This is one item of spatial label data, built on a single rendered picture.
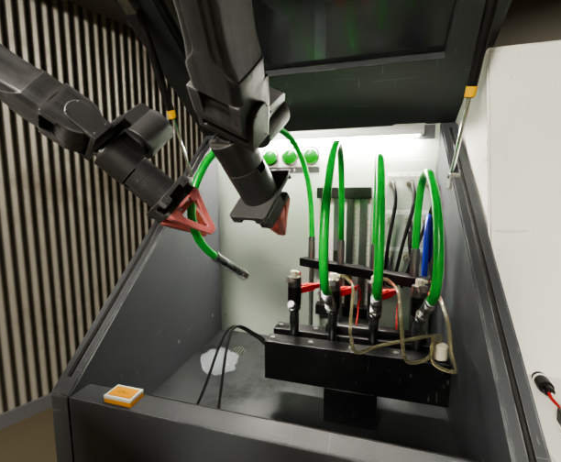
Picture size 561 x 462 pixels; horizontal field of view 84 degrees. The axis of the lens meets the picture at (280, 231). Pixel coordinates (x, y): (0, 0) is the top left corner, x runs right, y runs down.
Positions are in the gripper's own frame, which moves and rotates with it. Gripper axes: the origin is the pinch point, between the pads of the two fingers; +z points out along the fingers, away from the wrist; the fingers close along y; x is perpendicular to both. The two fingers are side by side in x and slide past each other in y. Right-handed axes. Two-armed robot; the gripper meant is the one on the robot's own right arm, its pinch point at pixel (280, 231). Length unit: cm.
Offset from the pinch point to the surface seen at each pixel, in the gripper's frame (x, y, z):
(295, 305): 1.0, -5.6, 17.1
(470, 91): -26.7, 34.0, -2.1
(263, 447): -6.4, -29.6, 8.8
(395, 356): -18.2, -8.3, 23.7
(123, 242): 174, 40, 78
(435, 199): -23.5, 7.9, -0.4
